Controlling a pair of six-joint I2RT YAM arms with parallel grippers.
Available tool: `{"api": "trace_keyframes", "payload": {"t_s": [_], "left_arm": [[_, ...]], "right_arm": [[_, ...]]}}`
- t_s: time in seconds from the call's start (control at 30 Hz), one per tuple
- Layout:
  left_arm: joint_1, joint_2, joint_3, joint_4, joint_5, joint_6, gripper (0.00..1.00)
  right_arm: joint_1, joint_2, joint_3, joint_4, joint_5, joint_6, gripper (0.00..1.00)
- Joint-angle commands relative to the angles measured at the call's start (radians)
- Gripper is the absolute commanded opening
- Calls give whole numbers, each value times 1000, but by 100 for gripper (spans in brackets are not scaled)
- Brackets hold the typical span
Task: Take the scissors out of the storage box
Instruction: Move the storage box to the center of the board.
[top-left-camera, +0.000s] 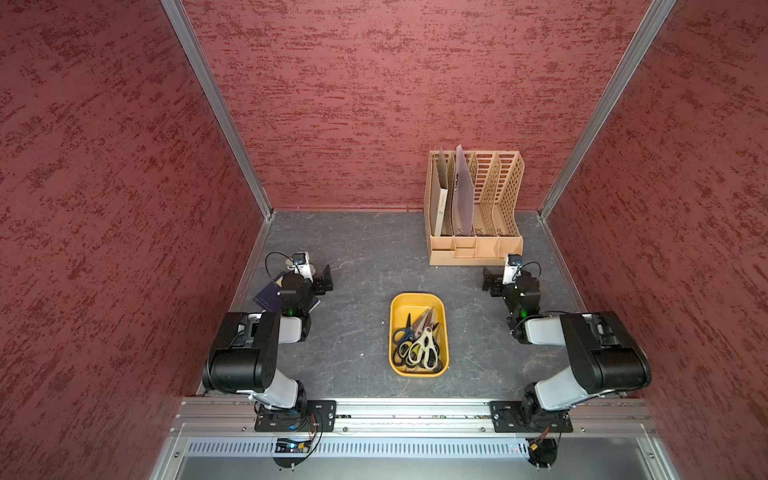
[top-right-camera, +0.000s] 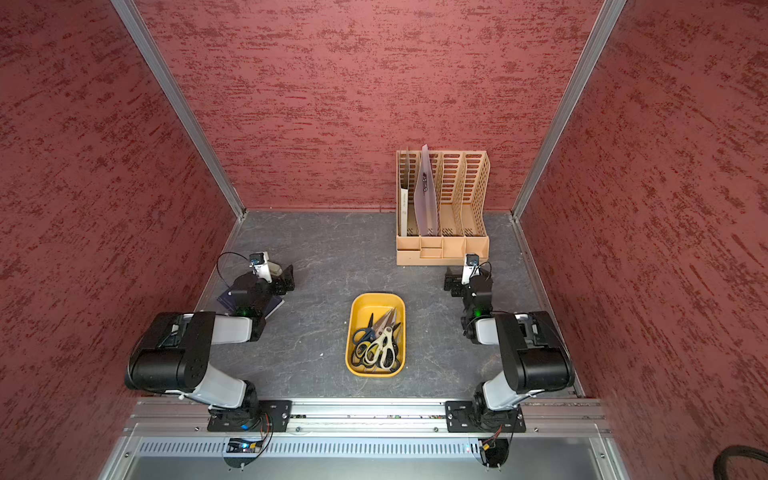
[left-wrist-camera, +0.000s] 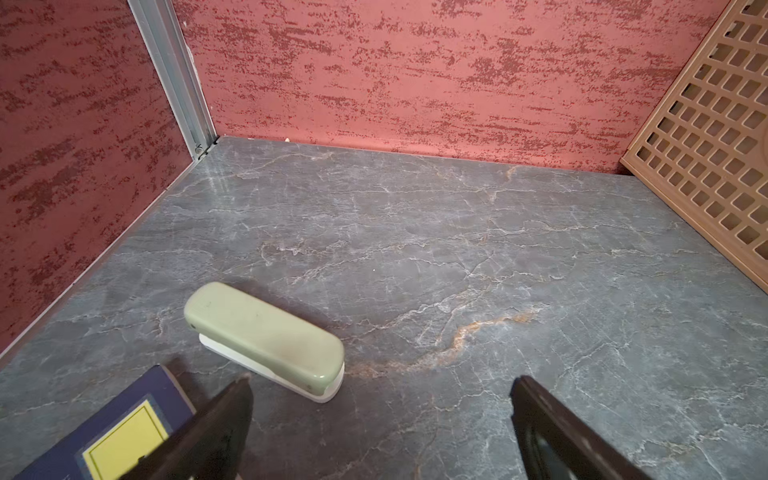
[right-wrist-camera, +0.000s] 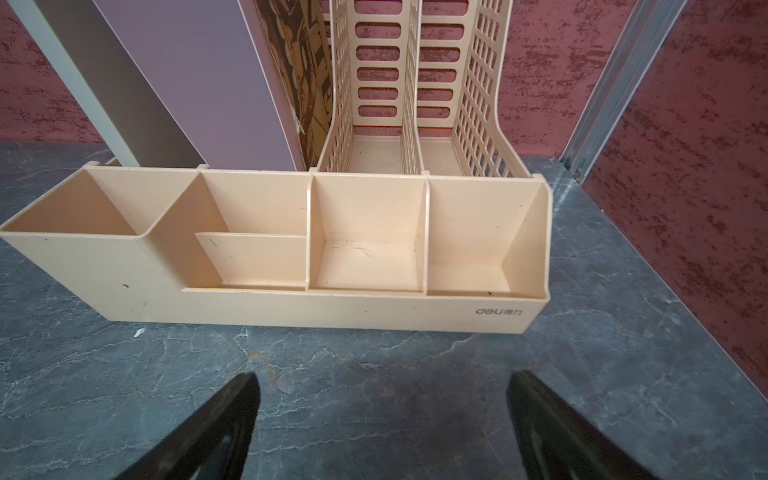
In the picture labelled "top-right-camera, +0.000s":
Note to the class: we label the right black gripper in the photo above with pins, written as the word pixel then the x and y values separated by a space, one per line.
pixel 457 283

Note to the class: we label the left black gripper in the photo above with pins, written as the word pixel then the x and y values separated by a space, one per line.
pixel 278 282

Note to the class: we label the yellow plastic storage tray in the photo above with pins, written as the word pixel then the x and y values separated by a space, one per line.
pixel 378 304

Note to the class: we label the yellow black handled scissors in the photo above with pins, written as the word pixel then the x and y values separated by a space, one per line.
pixel 356 356

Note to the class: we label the cream handled kitchen scissors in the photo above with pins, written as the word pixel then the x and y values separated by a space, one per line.
pixel 380 353

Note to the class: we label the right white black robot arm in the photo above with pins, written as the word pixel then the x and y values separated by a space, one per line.
pixel 534 359

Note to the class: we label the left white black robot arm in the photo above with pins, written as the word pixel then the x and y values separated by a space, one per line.
pixel 173 356

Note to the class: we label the dark blue notebook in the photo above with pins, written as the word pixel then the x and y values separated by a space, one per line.
pixel 261 307

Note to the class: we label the tan plastic file organizer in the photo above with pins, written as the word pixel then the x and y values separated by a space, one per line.
pixel 461 179

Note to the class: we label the translucent purple document folder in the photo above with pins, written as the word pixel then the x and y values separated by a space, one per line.
pixel 425 200

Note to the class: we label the beige paper folder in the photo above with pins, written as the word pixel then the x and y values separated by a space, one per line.
pixel 403 194

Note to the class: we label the left controller board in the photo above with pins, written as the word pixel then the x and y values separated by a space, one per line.
pixel 239 452

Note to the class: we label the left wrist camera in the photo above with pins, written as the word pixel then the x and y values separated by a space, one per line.
pixel 258 259

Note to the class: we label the blue handled scissors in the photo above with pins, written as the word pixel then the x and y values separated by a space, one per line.
pixel 365 334

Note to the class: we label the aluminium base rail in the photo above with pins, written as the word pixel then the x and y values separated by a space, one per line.
pixel 423 417

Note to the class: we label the left metal corner post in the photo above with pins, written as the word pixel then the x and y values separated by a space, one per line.
pixel 137 29

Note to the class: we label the metal corner post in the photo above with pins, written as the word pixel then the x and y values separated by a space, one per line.
pixel 605 22
pixel 137 29

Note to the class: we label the right metal corner post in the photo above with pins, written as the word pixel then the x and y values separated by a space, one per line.
pixel 605 22

